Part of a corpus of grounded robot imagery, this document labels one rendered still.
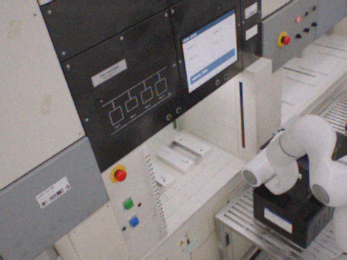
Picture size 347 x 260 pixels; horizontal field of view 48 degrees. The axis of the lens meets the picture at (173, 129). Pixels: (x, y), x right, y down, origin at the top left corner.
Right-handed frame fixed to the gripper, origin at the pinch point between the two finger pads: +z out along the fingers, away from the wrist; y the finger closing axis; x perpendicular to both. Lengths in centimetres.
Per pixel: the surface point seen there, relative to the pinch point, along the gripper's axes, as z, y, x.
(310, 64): 102, -54, -36
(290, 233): -13.8, 6.2, -43.8
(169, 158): -19, -62, -34
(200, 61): -20.0, -29.5, 31.5
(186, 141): -4, -64, -34
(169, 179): -29, -51, -35
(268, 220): -13.6, -5.3, -44.8
